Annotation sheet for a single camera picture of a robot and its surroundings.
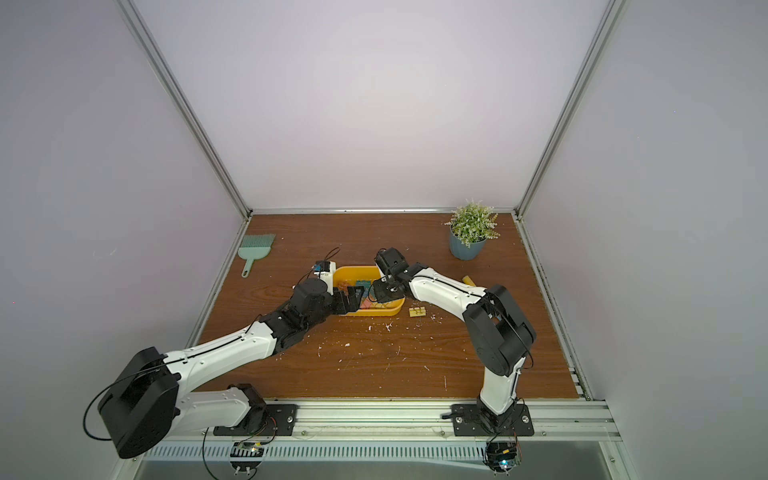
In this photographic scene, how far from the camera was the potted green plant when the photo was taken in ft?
3.11

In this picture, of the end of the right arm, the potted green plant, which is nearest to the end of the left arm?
the end of the right arm

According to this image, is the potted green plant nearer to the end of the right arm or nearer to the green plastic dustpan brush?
the end of the right arm
